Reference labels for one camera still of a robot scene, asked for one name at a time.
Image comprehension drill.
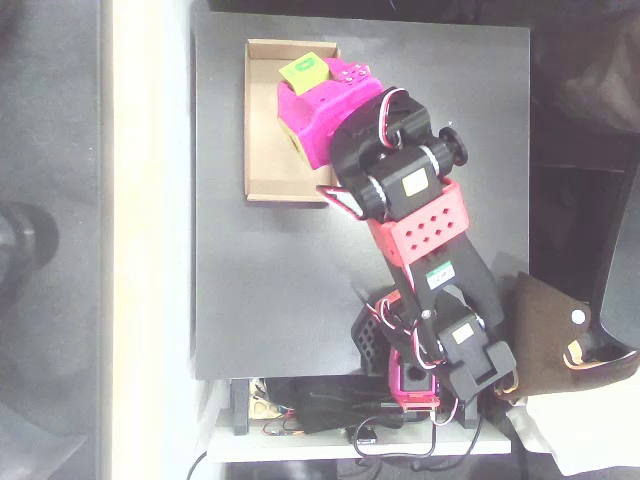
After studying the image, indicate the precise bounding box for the green cube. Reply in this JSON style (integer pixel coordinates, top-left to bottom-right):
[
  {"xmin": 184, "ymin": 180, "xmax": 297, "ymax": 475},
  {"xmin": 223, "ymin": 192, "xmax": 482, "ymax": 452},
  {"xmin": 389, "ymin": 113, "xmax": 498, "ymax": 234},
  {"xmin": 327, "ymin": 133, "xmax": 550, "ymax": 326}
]
[{"xmin": 278, "ymin": 51, "xmax": 330, "ymax": 97}]

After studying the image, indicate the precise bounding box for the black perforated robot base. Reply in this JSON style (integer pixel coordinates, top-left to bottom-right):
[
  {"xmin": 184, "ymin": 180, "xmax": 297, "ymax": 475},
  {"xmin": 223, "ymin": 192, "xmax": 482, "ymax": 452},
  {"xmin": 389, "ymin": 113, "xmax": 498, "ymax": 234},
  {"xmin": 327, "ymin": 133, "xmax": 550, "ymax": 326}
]
[{"xmin": 351, "ymin": 298, "xmax": 397, "ymax": 379}]

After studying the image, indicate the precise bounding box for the cardboard box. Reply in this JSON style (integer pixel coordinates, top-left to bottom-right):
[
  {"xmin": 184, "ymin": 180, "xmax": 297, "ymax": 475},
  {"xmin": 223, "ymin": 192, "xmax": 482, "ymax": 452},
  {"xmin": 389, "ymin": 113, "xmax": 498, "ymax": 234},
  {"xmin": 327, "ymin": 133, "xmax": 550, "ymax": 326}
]
[{"xmin": 243, "ymin": 38, "xmax": 343, "ymax": 205}]

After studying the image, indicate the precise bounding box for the dark grey work board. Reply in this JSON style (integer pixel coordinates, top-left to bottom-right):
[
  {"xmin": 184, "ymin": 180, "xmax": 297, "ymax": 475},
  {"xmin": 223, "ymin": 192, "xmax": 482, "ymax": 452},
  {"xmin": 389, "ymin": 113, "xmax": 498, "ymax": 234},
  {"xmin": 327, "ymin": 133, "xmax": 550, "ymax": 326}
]
[{"xmin": 191, "ymin": 10, "xmax": 532, "ymax": 381}]

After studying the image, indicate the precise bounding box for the grey fabric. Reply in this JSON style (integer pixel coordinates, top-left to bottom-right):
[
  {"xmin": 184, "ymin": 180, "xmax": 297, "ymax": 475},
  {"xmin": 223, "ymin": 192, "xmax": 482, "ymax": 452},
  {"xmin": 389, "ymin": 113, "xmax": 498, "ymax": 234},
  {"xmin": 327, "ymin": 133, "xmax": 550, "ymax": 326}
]
[{"xmin": 530, "ymin": 7, "xmax": 640, "ymax": 134}]

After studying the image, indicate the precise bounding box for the light wooden piece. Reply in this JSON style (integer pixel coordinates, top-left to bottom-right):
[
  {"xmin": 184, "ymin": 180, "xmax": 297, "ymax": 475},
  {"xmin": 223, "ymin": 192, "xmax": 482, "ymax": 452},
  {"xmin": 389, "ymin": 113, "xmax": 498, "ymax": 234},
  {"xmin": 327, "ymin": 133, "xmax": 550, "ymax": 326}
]
[{"xmin": 248, "ymin": 393, "xmax": 282, "ymax": 421}]

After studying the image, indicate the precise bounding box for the black table clamp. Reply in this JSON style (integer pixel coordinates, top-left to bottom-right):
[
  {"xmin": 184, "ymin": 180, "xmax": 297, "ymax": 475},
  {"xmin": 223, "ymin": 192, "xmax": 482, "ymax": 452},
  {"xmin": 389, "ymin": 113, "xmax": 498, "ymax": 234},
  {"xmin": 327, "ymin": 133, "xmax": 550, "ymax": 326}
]
[
  {"xmin": 230, "ymin": 378, "xmax": 252, "ymax": 437},
  {"xmin": 459, "ymin": 392, "xmax": 481, "ymax": 430}
]

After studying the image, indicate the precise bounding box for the black usb adapter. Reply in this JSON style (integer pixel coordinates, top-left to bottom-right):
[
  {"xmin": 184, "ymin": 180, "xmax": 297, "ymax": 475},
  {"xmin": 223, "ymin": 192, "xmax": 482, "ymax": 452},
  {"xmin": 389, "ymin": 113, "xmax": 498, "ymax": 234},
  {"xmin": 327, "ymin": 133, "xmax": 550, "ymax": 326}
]
[{"xmin": 346, "ymin": 424, "xmax": 379, "ymax": 446}]

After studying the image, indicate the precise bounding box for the white cloth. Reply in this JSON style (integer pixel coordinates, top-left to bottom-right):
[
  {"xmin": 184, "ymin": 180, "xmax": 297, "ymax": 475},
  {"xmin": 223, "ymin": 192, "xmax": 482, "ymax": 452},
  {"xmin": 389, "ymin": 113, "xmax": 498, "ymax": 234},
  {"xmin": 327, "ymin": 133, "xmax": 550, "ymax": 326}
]
[{"xmin": 504, "ymin": 392, "xmax": 640, "ymax": 477}]

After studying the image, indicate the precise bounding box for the black cable bundle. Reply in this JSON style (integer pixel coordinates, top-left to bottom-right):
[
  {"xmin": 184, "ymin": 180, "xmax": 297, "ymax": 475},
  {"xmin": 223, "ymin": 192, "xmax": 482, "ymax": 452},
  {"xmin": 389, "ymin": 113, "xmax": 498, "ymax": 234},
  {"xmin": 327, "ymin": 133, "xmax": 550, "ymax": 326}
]
[{"xmin": 292, "ymin": 377, "xmax": 405, "ymax": 437}]

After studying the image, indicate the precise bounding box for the small circuit board with wires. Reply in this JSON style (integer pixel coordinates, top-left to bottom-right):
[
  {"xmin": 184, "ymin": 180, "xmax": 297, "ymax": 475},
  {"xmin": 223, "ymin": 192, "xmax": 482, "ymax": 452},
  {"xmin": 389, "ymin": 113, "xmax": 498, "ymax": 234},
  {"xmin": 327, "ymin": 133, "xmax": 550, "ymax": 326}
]
[{"xmin": 261, "ymin": 418, "xmax": 307, "ymax": 438}]

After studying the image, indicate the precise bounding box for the black looped cable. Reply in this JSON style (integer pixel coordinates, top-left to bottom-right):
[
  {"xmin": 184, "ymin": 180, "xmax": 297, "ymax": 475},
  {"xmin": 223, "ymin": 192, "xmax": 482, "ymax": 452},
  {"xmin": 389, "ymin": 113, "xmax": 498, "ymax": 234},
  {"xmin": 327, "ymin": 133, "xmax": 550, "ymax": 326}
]
[{"xmin": 351, "ymin": 412, "xmax": 485, "ymax": 472}]

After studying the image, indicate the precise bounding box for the black hanging cable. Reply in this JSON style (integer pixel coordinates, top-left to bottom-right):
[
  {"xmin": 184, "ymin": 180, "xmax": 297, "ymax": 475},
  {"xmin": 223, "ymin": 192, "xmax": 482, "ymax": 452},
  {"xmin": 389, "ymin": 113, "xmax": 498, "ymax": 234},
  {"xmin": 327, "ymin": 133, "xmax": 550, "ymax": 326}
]
[{"xmin": 186, "ymin": 449, "xmax": 209, "ymax": 480}]

